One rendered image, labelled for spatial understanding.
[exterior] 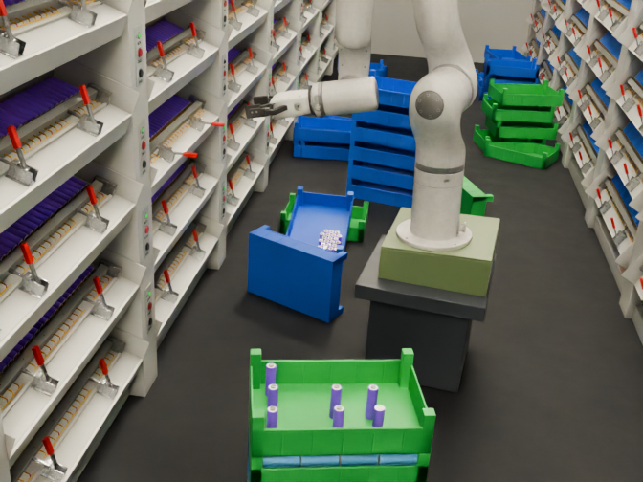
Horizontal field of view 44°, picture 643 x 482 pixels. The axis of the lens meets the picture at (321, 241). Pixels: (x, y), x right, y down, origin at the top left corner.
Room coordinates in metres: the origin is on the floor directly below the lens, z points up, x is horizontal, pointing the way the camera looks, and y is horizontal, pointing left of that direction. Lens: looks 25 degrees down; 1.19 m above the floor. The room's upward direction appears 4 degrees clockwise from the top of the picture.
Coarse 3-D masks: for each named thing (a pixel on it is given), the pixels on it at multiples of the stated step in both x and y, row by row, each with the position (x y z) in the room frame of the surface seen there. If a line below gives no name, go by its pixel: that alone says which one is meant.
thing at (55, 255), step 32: (64, 192) 1.48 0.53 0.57; (96, 192) 1.54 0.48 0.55; (128, 192) 1.58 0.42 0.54; (32, 224) 1.32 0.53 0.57; (64, 224) 1.39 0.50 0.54; (96, 224) 1.42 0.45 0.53; (0, 256) 1.19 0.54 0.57; (32, 256) 1.17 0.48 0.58; (64, 256) 1.29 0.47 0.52; (96, 256) 1.39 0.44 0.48; (0, 288) 1.14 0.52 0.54; (32, 288) 1.15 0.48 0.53; (64, 288) 1.24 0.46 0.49; (0, 320) 1.06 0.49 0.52; (32, 320) 1.11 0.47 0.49; (0, 352) 1.01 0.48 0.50
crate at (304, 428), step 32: (256, 352) 1.21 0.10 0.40; (256, 384) 1.20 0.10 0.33; (288, 384) 1.22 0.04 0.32; (320, 384) 1.23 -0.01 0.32; (352, 384) 1.23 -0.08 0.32; (384, 384) 1.24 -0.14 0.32; (416, 384) 1.18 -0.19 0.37; (256, 416) 1.02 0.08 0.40; (288, 416) 1.13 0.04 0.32; (320, 416) 1.13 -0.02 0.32; (352, 416) 1.14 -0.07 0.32; (384, 416) 1.14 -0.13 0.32; (416, 416) 1.15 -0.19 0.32; (256, 448) 1.02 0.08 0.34; (288, 448) 1.03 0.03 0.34; (320, 448) 1.03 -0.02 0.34; (352, 448) 1.04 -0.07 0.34; (384, 448) 1.05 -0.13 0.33; (416, 448) 1.05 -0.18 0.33
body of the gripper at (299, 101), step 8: (280, 96) 1.94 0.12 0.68; (288, 96) 1.92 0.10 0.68; (296, 96) 1.91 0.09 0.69; (304, 96) 1.91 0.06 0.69; (280, 104) 1.90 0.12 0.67; (288, 104) 1.90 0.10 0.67; (296, 104) 1.91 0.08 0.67; (304, 104) 1.90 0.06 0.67; (288, 112) 1.90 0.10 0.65; (296, 112) 1.90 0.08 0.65; (304, 112) 1.90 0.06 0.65; (312, 112) 1.91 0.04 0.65
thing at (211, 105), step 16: (192, 96) 2.27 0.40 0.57; (208, 96) 2.28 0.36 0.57; (208, 112) 2.27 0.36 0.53; (192, 128) 2.11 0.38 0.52; (208, 128) 2.16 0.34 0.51; (176, 144) 1.96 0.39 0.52; (192, 144) 2.01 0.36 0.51; (160, 160) 1.84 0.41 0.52; (176, 160) 1.87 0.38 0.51; (160, 176) 1.75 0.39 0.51
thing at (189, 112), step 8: (192, 104) 2.21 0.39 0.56; (200, 104) 2.24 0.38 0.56; (184, 112) 2.13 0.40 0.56; (192, 112) 2.16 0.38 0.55; (200, 112) 2.22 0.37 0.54; (176, 120) 2.05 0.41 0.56; (184, 120) 2.08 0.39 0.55; (168, 128) 1.98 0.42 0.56; (176, 128) 2.02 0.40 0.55; (160, 136) 1.92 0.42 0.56; (168, 136) 1.96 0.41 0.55; (152, 144) 1.85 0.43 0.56; (160, 144) 1.89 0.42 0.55; (152, 152) 1.84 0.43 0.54
